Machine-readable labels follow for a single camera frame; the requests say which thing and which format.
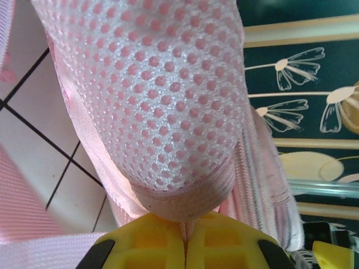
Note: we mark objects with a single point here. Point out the pink student backpack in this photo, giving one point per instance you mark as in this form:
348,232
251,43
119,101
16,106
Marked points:
168,84

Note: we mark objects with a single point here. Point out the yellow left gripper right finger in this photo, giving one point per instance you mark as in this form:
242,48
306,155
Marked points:
224,246

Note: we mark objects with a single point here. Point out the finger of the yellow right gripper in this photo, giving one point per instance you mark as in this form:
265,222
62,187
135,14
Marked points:
333,259

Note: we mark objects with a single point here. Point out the aluminium corner post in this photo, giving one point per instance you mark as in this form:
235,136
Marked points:
322,187

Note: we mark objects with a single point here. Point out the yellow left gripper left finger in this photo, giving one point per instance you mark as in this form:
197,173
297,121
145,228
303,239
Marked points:
146,246

